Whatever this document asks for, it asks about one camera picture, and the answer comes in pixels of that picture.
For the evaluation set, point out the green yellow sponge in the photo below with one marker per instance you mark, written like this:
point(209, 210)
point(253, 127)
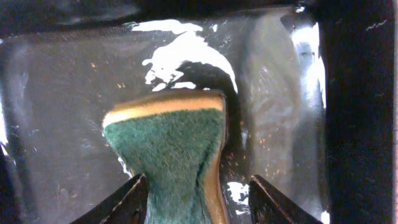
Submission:
point(175, 140)

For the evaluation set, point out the black plastic tray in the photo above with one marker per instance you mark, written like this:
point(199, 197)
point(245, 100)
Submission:
point(310, 90)

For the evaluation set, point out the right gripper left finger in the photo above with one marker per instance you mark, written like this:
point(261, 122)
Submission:
point(126, 205)

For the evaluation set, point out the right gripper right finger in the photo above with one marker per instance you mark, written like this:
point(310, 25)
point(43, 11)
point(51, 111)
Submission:
point(268, 205)

